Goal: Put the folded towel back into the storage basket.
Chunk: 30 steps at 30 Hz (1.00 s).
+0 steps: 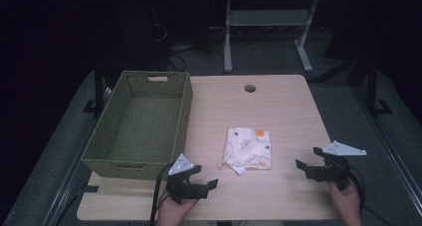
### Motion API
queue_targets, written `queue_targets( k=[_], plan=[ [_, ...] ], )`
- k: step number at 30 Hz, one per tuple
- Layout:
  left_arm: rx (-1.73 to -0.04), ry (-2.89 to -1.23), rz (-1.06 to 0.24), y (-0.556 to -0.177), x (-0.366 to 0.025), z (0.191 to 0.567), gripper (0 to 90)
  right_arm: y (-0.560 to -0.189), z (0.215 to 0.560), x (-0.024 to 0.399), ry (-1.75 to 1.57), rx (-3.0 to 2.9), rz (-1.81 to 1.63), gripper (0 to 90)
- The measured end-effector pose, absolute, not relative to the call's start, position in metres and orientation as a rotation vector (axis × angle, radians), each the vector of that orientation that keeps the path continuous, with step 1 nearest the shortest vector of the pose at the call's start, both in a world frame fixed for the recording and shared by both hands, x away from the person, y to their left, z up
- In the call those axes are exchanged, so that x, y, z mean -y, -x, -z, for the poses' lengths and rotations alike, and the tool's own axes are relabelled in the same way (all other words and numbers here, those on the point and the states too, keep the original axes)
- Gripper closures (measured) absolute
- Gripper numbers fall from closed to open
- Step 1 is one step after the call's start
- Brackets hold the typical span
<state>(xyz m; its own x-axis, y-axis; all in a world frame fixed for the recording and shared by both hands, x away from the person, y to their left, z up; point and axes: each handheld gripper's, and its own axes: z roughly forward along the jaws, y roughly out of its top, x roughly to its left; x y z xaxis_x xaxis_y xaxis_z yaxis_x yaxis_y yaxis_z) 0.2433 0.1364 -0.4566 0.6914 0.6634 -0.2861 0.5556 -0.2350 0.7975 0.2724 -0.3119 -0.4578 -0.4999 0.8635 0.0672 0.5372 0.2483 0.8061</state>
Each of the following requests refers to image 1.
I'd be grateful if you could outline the bundle of floor cables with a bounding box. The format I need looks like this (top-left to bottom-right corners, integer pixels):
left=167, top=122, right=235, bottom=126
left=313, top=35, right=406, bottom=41
left=154, top=22, right=227, bottom=73

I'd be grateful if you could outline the black upright stand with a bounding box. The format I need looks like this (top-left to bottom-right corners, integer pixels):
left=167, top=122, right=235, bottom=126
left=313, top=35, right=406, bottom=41
left=82, top=60, right=111, bottom=117
left=363, top=59, right=394, bottom=117

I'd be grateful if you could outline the folded white printed cloth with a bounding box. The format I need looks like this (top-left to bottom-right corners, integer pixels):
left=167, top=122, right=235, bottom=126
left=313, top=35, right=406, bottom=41
left=216, top=126, right=274, bottom=177

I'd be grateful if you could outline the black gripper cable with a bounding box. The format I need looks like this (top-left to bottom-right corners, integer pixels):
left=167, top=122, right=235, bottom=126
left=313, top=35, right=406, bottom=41
left=148, top=162, right=174, bottom=226
left=344, top=165, right=388, bottom=226

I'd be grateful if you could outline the person's left hand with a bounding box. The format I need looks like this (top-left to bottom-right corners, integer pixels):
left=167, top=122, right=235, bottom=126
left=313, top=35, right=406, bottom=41
left=155, top=189, right=199, bottom=226

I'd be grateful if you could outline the white metal desk frame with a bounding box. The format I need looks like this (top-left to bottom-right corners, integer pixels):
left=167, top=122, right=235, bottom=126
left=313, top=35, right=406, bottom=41
left=223, top=0, right=320, bottom=74

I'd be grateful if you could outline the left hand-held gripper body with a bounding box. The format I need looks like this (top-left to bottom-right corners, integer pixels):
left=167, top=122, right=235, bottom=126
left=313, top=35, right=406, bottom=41
left=165, top=152, right=209, bottom=205

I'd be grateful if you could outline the green woven basket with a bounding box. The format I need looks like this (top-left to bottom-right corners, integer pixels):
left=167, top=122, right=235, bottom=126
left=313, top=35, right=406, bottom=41
left=81, top=70, right=194, bottom=181

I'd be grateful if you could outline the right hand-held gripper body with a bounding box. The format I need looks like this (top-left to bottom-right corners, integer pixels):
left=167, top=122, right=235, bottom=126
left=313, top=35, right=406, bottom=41
left=306, top=139, right=368, bottom=191

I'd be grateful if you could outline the grey metal rail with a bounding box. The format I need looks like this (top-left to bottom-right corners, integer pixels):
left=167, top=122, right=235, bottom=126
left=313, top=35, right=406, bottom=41
left=355, top=86, right=422, bottom=218
left=42, top=86, right=114, bottom=226

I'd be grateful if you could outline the person's right hand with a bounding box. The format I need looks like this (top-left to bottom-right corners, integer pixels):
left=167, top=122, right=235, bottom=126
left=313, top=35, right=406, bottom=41
left=327, top=177, right=363, bottom=226

